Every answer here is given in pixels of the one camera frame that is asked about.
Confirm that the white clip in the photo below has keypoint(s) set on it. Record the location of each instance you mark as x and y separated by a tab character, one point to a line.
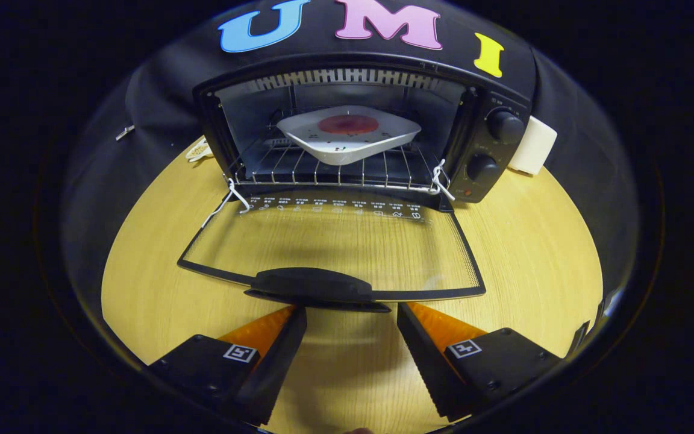
125	132

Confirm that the metal oven rack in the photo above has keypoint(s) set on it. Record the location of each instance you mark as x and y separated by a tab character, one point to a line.
281	172

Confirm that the white square plate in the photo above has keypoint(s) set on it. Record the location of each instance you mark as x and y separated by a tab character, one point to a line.
347	147

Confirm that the pink ham slice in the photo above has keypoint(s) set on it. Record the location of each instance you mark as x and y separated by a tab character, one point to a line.
348	125

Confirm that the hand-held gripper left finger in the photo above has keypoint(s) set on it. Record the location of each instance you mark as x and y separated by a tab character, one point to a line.
275	361

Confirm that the black backdrop cloth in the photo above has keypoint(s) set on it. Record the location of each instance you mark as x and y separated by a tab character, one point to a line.
160	90

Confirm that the white toaster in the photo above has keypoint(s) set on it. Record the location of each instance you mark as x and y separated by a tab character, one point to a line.
534	147

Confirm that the small white snack dish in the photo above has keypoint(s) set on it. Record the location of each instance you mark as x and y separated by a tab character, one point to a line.
198	150

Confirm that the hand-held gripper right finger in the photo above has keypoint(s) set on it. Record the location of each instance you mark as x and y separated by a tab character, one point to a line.
425	361

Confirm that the black toaster oven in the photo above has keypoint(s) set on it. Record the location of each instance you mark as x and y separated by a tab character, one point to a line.
491	150

